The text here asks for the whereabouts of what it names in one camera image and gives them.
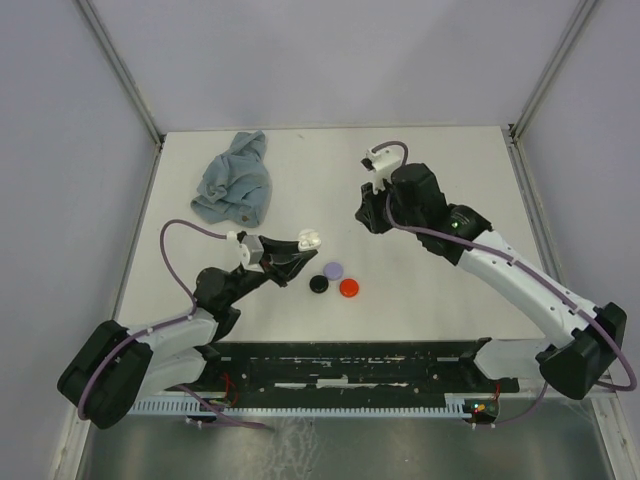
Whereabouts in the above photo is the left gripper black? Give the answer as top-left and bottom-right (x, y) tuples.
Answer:
(224, 234), (318, 305)

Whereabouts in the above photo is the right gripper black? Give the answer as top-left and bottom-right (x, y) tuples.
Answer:
(356, 173), (423, 234)

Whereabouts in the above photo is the black earbud charging case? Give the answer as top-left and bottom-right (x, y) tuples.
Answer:
(309, 274), (329, 294)

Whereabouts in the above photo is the purple earbud charging case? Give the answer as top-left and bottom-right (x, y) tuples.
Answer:
(323, 262), (344, 281)

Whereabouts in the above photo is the orange earbud charging case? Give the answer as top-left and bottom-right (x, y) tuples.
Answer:
(339, 278), (360, 298)

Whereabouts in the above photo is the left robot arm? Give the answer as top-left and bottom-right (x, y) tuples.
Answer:
(57, 230), (321, 429)

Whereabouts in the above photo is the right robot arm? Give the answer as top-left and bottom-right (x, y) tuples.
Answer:
(355, 159), (627, 400)

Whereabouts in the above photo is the blue crumpled cloth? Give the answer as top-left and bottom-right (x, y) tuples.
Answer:
(190, 130), (272, 228)

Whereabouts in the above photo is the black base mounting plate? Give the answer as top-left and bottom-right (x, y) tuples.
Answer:
(189, 341), (519, 408)

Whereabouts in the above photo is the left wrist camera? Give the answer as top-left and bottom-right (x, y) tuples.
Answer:
(237, 232), (264, 272)

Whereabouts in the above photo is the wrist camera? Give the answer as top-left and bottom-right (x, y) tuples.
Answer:
(237, 232), (264, 272)
(361, 140), (409, 194)

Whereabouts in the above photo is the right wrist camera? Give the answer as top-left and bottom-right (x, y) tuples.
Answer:
(361, 140), (409, 194)

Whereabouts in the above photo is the aluminium frame rail right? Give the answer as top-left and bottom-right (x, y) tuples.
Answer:
(502, 125), (570, 286)

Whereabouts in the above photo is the aluminium frame rail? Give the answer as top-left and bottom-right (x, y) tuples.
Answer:
(502, 125), (570, 286)
(74, 0), (166, 149)

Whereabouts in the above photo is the aluminium frame rail left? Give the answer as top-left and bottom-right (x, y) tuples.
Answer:
(74, 0), (166, 149)

